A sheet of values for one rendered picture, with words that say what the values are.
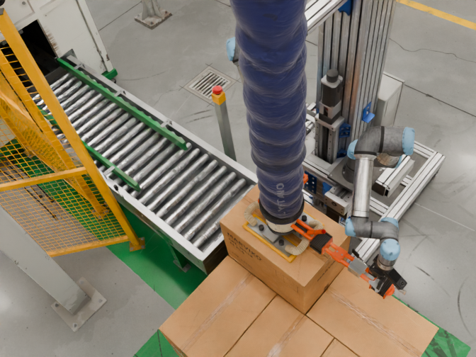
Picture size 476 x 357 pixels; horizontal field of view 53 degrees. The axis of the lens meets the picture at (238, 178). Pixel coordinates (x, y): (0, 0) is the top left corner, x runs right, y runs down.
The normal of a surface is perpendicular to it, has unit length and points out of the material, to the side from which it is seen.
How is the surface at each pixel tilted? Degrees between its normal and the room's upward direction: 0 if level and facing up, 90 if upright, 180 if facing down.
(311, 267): 0
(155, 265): 0
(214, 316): 0
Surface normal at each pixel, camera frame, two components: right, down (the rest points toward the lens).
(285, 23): 0.33, 0.75
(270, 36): -0.13, 0.86
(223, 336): -0.11, -0.58
